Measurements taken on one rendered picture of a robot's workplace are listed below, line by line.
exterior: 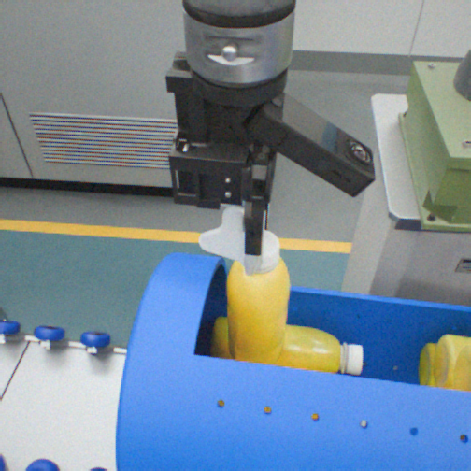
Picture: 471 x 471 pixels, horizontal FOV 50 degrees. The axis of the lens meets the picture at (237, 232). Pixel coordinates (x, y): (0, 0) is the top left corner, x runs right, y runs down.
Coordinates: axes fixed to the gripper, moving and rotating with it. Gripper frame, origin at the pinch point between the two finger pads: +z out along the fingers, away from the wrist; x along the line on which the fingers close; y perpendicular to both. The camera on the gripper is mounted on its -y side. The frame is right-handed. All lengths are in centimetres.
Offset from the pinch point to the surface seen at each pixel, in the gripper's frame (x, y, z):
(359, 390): 11.8, -10.4, 4.1
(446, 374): 2.7, -22.3, 15.3
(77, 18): -133, 79, 40
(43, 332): -3.0, 32.7, 28.1
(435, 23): -267, -74, 94
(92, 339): -2.9, 24.8, 28.2
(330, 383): 11.6, -7.8, 4.0
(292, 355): 0.1, -4.9, 20.0
